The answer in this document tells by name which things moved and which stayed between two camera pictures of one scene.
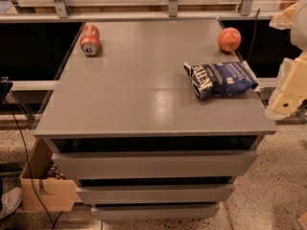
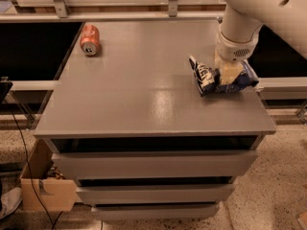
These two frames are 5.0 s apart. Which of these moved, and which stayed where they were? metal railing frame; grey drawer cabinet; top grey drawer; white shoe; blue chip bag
Moved: blue chip bag
Stayed: grey drawer cabinet; metal railing frame; top grey drawer; white shoe
